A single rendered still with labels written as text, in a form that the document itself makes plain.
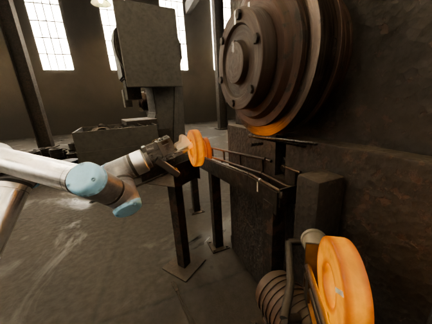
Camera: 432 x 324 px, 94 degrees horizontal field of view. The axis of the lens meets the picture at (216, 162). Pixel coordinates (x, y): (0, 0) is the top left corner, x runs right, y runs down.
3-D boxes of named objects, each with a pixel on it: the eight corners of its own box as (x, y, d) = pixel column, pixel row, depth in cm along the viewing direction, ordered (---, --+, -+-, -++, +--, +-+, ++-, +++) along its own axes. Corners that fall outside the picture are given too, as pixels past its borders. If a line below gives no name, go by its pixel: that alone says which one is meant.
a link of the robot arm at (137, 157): (140, 178, 74) (139, 170, 83) (152, 172, 75) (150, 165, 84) (128, 157, 71) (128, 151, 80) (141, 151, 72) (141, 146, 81)
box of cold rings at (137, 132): (154, 161, 377) (148, 118, 355) (164, 173, 305) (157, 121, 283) (91, 171, 336) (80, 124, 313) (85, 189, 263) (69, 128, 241)
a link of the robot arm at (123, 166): (110, 195, 75) (105, 175, 80) (143, 180, 78) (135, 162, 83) (97, 184, 67) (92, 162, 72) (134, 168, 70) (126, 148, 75)
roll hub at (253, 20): (231, 108, 80) (228, 27, 72) (276, 109, 55) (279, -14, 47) (218, 109, 78) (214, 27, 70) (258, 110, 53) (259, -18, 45)
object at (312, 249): (341, 292, 42) (345, 245, 40) (342, 295, 41) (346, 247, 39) (302, 287, 43) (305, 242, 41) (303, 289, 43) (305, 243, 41)
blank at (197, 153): (192, 129, 91) (184, 130, 89) (202, 128, 76) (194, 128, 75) (195, 163, 93) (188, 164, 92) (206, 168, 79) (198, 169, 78)
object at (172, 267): (177, 247, 148) (165, 152, 127) (207, 260, 133) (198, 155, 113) (156, 265, 131) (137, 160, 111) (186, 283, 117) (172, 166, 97)
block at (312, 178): (316, 235, 67) (324, 166, 60) (339, 251, 60) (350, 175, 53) (291, 245, 63) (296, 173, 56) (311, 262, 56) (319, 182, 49)
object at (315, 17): (242, 127, 95) (240, 11, 82) (330, 144, 53) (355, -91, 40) (230, 128, 93) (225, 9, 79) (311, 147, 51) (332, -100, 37)
